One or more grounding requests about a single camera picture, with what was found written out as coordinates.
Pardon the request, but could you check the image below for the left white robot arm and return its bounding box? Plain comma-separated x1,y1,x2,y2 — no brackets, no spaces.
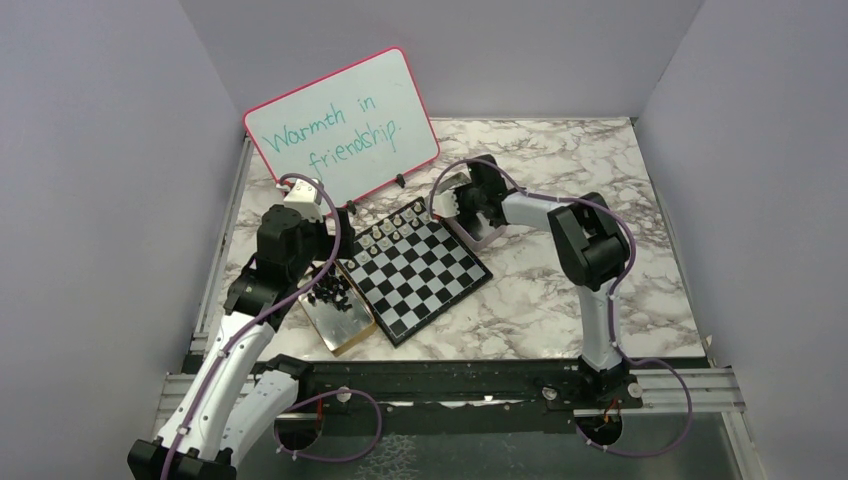
127,205,354,479

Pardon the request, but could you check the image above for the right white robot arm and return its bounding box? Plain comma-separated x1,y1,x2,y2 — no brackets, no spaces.
454,155,634,407

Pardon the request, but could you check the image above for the silver tin with white pieces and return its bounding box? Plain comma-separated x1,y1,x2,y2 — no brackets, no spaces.
429,172,506,252

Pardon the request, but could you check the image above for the pile of black chess pieces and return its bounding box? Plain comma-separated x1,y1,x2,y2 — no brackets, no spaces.
307,273,353,312

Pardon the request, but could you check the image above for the gold tin with black pieces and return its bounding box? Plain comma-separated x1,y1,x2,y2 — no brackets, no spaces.
298,262,377,357

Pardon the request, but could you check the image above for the black white chessboard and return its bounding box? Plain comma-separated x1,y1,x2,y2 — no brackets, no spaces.
337,197,493,347

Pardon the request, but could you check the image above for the pink framed whiteboard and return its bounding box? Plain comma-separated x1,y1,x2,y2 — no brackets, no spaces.
243,47,441,206

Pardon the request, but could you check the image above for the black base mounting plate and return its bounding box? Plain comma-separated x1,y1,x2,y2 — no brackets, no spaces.
182,354,713,439

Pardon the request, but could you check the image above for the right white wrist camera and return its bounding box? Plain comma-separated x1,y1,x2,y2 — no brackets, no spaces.
431,188,460,218

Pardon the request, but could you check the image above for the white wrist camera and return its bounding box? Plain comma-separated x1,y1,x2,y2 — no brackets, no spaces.
283,179,324,223
431,188,460,218

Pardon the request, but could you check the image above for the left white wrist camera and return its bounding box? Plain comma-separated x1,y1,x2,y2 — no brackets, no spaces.
283,179,324,223

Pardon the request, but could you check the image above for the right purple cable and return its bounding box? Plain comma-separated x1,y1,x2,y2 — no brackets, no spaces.
427,158,695,460

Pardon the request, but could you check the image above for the aluminium rail frame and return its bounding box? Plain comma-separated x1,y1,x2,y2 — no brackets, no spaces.
127,155,745,479

